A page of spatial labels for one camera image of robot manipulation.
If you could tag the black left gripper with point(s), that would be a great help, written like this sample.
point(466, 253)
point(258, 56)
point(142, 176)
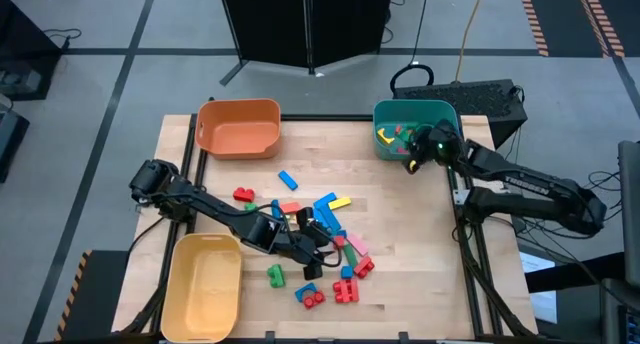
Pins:
point(300, 246)

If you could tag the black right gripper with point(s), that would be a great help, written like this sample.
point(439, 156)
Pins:
point(435, 144)

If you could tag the red cube block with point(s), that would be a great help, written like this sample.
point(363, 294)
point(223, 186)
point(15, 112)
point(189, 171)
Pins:
point(340, 242)

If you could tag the small blue square block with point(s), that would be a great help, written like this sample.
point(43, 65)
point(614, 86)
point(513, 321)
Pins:
point(347, 272)

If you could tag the yellow arch block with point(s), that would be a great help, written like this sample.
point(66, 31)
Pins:
point(381, 134)

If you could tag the orange-red rectangular block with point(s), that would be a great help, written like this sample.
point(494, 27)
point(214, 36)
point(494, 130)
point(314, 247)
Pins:
point(290, 207)

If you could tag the short blue wooden plank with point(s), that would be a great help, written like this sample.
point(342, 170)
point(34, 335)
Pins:
point(288, 180)

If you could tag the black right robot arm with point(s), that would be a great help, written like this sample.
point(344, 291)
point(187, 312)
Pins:
point(530, 184)

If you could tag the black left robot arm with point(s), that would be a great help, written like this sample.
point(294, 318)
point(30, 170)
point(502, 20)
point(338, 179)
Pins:
point(210, 206)

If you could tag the dark green wooden plank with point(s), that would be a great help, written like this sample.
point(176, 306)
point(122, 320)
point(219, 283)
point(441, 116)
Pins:
point(350, 256)

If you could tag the small yellow loop tag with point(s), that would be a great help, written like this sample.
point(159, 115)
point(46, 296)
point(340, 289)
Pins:
point(413, 166)

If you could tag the pink wooden plank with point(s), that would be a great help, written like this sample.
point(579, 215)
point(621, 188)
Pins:
point(357, 244)

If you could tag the teal plastic bin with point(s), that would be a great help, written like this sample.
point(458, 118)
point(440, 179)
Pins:
point(415, 111)

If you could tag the red two-stud plastic brick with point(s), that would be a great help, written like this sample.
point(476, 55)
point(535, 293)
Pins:
point(243, 194)
point(314, 300)
point(364, 267)

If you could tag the red four-stud plastic brick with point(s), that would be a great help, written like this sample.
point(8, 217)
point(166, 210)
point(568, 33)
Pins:
point(346, 291)

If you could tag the blue arch block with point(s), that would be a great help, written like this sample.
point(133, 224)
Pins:
point(300, 290)

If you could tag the black perforated equipment case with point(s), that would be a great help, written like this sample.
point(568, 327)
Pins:
point(465, 99)

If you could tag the green two-stud plastic brick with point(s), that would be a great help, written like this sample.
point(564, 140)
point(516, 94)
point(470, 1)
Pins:
point(275, 276)
point(250, 207)

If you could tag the yellow wooden plank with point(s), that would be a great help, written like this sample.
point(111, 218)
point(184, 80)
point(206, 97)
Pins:
point(340, 203)

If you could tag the long blue wooden plank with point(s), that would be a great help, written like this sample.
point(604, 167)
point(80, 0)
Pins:
point(275, 209)

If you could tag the yellow plastic bin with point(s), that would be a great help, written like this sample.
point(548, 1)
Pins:
point(202, 289)

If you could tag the black partition panel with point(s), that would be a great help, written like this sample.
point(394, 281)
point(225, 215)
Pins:
point(265, 24)
point(350, 24)

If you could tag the orange plastic bin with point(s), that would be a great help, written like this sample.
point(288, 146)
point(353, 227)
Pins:
point(240, 134)

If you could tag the black hazard-striped floor mat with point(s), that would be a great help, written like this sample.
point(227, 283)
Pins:
point(100, 294)

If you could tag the black floor equipment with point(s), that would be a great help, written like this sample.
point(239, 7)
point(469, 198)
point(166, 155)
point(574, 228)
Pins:
point(10, 134)

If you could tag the black cabinet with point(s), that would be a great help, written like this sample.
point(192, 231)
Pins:
point(25, 44)

